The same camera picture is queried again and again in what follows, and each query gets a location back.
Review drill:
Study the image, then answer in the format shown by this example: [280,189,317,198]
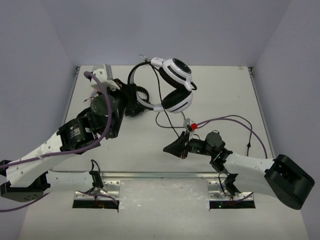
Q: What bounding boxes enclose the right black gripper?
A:
[163,130,215,160]

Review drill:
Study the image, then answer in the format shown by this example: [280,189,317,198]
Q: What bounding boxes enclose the black headphone cable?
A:
[154,67,254,157]

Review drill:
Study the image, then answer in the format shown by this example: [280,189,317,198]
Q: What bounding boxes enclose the white and black headphones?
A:
[127,56,198,114]

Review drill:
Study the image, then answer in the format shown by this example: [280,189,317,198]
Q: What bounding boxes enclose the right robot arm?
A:
[163,131,315,210]

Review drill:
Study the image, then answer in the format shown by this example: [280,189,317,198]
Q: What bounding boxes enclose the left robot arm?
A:
[0,79,137,203]

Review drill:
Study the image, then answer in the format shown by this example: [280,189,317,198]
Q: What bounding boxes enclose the pink and blue cat headphones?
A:
[83,90,99,103]

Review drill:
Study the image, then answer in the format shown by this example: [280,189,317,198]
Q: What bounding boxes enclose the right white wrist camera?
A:
[183,118,198,136]

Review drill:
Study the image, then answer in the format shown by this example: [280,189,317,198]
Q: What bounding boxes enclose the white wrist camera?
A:
[92,64,120,91]
[183,118,198,136]

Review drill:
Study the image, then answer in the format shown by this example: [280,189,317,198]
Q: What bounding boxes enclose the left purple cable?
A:
[0,71,113,213]

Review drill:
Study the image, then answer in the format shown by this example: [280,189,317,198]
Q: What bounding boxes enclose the purple cable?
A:
[0,71,113,213]
[196,117,269,160]

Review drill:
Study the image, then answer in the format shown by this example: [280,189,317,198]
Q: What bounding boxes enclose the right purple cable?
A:
[196,117,269,160]

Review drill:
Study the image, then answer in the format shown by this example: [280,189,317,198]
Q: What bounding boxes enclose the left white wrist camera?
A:
[92,64,120,91]

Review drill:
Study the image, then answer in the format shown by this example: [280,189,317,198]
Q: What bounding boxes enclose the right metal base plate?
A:
[207,178,254,202]

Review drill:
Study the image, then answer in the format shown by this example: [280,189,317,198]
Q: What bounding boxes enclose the metal base plate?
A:
[207,178,254,202]
[73,179,121,201]

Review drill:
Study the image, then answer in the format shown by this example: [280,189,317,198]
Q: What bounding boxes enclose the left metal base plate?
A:
[73,179,121,201]

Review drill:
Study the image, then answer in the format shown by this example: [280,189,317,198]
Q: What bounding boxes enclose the aluminium table edge rail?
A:
[48,171,219,179]

